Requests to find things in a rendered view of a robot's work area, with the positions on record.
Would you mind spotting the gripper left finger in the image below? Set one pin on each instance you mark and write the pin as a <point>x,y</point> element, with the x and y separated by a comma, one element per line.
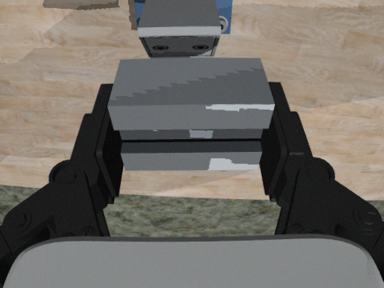
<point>72,203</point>

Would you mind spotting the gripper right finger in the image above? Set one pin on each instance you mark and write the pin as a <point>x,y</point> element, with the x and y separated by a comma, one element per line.
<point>311,200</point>

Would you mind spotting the dark grey block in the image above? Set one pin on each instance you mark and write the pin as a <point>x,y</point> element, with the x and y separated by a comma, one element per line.
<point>191,113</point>

